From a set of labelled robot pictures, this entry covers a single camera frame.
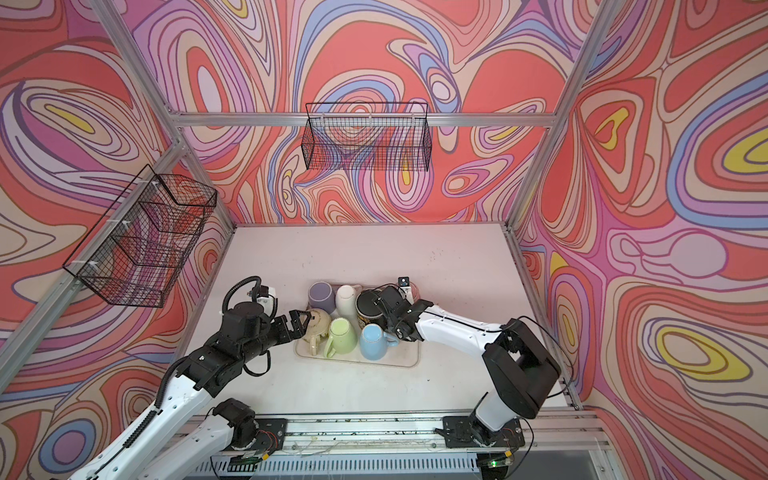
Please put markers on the green mug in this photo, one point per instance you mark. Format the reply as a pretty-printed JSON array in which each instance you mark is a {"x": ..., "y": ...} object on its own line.
[{"x": 342, "y": 338}]

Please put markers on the beige plastic tray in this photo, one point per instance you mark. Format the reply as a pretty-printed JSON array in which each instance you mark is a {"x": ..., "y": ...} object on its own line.
[{"x": 405, "y": 355}]

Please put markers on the black skull mug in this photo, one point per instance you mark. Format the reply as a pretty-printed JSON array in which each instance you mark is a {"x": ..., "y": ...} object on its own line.
[{"x": 368, "y": 311}]

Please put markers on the black wire basket back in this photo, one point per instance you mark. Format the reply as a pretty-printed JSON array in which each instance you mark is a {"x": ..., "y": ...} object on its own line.
[{"x": 365, "y": 136}]

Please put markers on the purple mug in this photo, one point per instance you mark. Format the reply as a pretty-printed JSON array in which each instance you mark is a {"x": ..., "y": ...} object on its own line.
[{"x": 321, "y": 295}]

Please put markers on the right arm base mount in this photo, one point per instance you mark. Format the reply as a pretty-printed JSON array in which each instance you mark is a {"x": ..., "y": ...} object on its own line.
[{"x": 468, "y": 432}]

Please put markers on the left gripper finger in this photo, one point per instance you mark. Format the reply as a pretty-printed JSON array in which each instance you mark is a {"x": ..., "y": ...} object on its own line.
[
  {"x": 299, "y": 320},
  {"x": 295, "y": 334}
]

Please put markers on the white mug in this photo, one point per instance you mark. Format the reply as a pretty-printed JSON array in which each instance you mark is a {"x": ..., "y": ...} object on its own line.
[{"x": 345, "y": 301}]

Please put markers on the light blue mug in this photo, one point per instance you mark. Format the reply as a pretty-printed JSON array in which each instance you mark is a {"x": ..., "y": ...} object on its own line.
[{"x": 374, "y": 342}]

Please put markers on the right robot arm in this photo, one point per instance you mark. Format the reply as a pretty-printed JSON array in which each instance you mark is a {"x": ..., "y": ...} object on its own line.
[{"x": 521, "y": 368}]

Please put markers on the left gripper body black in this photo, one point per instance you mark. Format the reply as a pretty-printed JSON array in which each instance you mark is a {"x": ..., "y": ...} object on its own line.
[{"x": 276, "y": 333}]

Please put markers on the aluminium front rail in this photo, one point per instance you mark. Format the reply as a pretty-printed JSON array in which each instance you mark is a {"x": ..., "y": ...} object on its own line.
[{"x": 414, "y": 432}]

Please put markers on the black wire basket left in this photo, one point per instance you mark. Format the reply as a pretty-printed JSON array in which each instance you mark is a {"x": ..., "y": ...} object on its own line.
[{"x": 146, "y": 247}]

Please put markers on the beige ceramic teapot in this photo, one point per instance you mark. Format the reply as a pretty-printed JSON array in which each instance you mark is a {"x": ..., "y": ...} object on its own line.
[{"x": 317, "y": 330}]

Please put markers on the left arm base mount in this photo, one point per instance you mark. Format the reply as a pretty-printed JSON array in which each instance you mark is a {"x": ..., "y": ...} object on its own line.
[{"x": 262, "y": 435}]

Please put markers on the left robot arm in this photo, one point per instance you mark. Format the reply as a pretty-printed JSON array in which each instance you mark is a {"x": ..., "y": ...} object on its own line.
[{"x": 250, "y": 326}]

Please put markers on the pink mug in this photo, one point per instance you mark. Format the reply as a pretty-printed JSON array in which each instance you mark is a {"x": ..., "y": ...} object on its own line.
[{"x": 414, "y": 291}]

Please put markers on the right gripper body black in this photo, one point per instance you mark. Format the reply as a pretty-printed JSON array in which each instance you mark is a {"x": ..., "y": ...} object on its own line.
[{"x": 393, "y": 324}]

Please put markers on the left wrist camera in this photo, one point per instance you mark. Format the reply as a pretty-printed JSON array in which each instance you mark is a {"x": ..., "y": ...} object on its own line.
[{"x": 263, "y": 295}]

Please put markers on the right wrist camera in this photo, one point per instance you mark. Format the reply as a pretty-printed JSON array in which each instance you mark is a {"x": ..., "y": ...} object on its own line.
[{"x": 403, "y": 282}]

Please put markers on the black wire basket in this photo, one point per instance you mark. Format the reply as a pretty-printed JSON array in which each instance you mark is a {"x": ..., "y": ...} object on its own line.
[
  {"x": 365, "y": 136},
  {"x": 146, "y": 247}
]

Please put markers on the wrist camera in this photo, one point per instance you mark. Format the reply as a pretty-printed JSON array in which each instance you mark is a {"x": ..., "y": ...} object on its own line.
[
  {"x": 263, "y": 295},
  {"x": 403, "y": 282}
]

